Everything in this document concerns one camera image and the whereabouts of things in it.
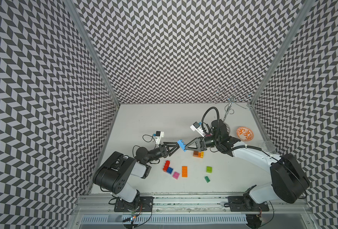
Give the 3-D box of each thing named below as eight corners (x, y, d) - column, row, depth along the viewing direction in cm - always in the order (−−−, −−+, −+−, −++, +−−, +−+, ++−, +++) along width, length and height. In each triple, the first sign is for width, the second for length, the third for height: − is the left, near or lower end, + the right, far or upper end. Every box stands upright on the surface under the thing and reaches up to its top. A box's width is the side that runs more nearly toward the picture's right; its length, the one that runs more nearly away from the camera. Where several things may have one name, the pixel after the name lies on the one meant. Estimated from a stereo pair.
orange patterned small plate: (238, 141, 97) (240, 138, 93) (234, 130, 103) (236, 127, 99) (253, 141, 97) (255, 138, 93) (248, 130, 103) (251, 127, 99)
